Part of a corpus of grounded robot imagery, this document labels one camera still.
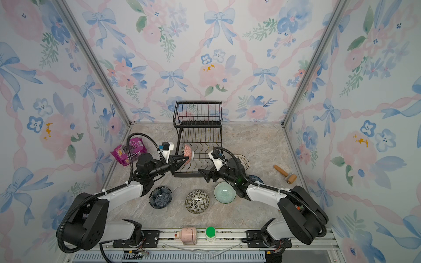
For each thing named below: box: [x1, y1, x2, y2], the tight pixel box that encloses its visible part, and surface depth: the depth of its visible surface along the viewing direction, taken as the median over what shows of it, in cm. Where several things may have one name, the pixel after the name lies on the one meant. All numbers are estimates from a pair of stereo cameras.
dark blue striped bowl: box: [148, 186, 173, 210], surface depth 85 cm
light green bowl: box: [213, 181, 237, 204], surface depth 87 cm
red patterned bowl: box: [183, 143, 195, 165], surface depth 81 cm
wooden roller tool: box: [272, 164, 298, 185], surface depth 96 cm
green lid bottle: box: [205, 226, 217, 243], surface depth 69 cm
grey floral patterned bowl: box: [185, 189, 210, 215], surface depth 85 cm
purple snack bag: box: [109, 136, 148, 167], surface depth 100 cm
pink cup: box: [176, 226, 197, 245], surface depth 70 cm
